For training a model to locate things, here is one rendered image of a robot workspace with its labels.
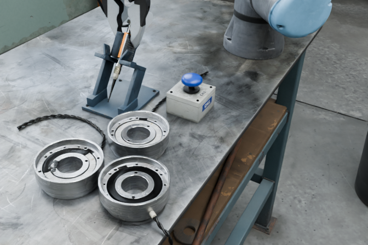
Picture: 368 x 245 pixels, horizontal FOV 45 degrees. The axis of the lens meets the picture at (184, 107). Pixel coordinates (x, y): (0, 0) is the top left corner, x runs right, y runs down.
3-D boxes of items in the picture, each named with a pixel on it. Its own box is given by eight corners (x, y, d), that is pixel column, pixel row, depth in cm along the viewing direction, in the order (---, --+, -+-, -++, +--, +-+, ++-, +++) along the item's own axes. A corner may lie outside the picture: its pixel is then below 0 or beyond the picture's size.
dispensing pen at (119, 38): (96, 98, 83) (121, 12, 82) (107, 100, 87) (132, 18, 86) (105, 101, 82) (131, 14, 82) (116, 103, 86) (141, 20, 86)
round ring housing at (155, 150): (164, 169, 72) (165, 150, 70) (101, 163, 73) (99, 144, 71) (172, 131, 81) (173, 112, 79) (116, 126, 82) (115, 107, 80)
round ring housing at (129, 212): (89, 188, 68) (86, 169, 66) (149, 167, 73) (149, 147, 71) (117, 236, 61) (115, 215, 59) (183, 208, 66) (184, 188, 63)
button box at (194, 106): (198, 123, 83) (199, 101, 81) (166, 112, 86) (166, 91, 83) (216, 103, 89) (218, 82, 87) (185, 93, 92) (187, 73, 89)
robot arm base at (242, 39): (237, 28, 121) (241, -7, 115) (291, 42, 115) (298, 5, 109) (213, 50, 109) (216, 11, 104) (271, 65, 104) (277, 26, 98)
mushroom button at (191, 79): (195, 106, 84) (196, 83, 81) (176, 100, 85) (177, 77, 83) (204, 96, 87) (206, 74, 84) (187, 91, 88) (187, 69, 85)
